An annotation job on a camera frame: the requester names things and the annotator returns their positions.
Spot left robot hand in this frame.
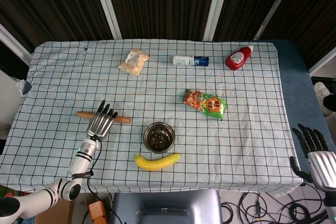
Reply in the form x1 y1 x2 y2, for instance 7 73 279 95
86 100 119 141

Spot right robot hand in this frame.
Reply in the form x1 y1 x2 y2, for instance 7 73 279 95
289 123 336 191

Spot brown wooden rod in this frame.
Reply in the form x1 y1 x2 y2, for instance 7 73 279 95
76 111 131 124

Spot steel bowl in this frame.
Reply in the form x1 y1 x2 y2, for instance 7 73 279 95
143 121 176 154

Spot checked tablecloth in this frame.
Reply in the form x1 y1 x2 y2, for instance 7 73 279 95
0 39 305 196

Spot yellow banana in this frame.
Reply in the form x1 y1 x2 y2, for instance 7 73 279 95
134 153 182 172

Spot clear bag beige snacks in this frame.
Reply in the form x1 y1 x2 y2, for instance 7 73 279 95
118 48 150 76

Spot white shoe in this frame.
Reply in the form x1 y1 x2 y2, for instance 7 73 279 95
313 81 333 116

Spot orange box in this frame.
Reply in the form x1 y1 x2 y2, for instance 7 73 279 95
88 200 110 224

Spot white bulky object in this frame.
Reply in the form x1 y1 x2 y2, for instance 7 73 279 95
0 69 22 141

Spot grey robot torso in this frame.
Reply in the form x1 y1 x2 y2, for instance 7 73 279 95
109 189 224 224

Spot green orange snack bag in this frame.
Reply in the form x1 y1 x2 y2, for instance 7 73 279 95
182 89 228 122

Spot white bottle blue cap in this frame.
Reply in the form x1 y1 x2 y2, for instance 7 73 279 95
172 55 210 67

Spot red ketchup bottle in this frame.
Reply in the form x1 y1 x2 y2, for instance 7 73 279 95
225 45 255 71

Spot black strap white print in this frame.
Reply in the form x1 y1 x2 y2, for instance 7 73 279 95
71 172 94 180

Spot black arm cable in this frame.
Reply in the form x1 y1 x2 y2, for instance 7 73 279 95
81 140 116 224

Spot black floor cables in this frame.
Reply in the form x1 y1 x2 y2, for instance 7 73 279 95
222 182 329 224

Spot white frame post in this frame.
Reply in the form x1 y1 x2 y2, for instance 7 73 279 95
308 54 336 75
253 0 300 40
0 23 33 65
90 0 122 40
202 0 232 41

